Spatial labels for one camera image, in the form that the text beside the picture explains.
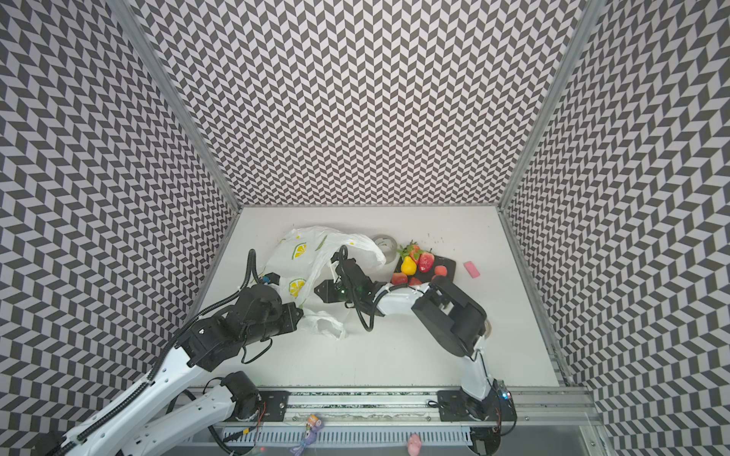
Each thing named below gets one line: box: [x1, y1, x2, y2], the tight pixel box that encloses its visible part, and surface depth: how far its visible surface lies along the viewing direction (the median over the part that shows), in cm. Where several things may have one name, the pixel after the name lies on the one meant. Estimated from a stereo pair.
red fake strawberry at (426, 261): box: [419, 251, 435, 273], surface depth 98 cm
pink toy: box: [406, 433, 423, 456], surface depth 67 cm
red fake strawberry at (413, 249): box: [396, 239, 424, 265], surface depth 98 cm
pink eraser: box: [462, 260, 481, 279], surface depth 101 cm
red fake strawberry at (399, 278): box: [390, 271, 408, 285], surface depth 94 cm
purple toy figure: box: [288, 414, 325, 456], surface depth 69 cm
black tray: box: [393, 254, 458, 279], surface depth 98 cm
